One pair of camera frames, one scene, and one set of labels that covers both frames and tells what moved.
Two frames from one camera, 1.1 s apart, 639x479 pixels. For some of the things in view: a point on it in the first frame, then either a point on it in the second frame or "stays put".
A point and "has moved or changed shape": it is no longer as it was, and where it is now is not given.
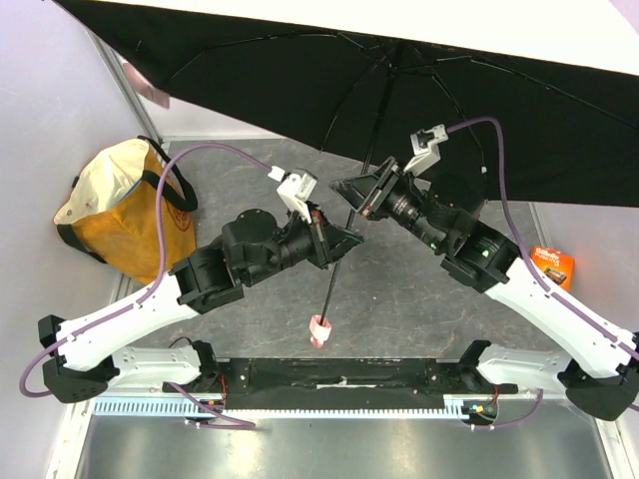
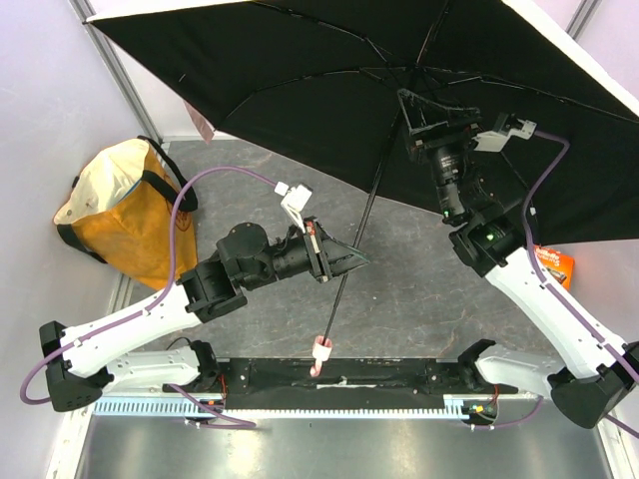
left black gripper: x=321 y=239 -> x=320 y=250
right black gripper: x=378 y=190 -> x=438 y=139
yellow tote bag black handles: x=110 y=210 stays put
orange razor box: x=558 y=265 stays put
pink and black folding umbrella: x=515 y=133 has moved or changed shape
